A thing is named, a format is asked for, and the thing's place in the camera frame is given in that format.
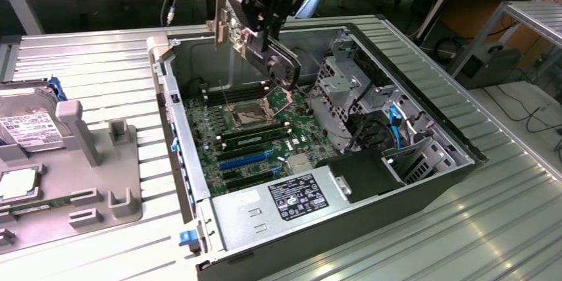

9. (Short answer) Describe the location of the black graphics card with fan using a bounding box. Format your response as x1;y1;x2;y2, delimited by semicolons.
212;0;305;91

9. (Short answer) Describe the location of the black RAM slot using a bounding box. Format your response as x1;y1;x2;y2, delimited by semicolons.
218;120;294;140
202;80;269;97
204;88;270;105

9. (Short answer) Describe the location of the silver metal disk bay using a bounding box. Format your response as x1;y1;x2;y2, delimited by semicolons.
313;38;399;155

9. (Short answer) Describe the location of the thin metal locking lever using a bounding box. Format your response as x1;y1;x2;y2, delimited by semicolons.
218;78;236;113

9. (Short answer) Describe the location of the metal socket cover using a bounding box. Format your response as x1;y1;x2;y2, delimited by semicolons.
262;86;294;118

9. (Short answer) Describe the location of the black stand pole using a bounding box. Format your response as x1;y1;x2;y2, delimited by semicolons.
414;0;477;42

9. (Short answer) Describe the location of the green motherboard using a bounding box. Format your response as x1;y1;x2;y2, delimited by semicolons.
182;82;350;196

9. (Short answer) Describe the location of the black RAM stick green label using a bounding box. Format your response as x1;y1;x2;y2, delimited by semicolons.
220;128;291;149

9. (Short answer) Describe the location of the long black expansion slot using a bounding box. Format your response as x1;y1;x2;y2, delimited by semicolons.
226;179;270;195
215;146;274;163
222;169;278;188

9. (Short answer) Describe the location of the blue expansion slot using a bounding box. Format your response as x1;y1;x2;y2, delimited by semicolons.
218;153;273;170

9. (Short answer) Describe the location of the silver chipset heatsink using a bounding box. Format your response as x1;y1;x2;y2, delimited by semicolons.
286;153;317;174

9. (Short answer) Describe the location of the black plastic air shroud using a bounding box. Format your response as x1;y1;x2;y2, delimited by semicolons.
314;147;407;205

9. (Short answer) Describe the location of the metal slat side table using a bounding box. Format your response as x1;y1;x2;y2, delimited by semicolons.
447;0;562;80

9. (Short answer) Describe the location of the perforated metal bay cage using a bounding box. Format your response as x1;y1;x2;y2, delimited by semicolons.
381;134;477;186

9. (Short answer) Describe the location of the grey power supply unit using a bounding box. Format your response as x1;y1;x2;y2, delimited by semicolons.
210;165;355;253

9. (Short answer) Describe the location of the hard disk with blue rails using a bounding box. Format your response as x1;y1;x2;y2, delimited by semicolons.
0;76;68;154

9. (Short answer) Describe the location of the grey parts rack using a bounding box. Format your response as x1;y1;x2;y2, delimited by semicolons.
0;96;144;249

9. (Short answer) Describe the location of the blue plastic case latch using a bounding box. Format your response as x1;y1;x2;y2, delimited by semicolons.
176;230;198;249

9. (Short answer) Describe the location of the open black PC case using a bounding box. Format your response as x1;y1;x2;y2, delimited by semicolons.
146;14;491;281

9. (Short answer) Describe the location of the silver CPU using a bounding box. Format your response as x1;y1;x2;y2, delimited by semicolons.
0;168;40;201

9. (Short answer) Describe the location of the black wire bundle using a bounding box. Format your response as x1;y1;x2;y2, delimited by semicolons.
349;111;397;152

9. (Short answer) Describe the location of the blue data wire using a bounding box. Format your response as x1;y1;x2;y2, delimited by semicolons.
387;103;405;151

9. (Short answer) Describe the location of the grey wire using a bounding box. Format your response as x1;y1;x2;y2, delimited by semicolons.
402;109;434;137

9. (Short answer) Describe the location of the black box with handle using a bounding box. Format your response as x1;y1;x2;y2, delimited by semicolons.
455;45;523;82

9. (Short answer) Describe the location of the thin black cable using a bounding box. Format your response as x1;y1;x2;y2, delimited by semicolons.
495;83;562;155

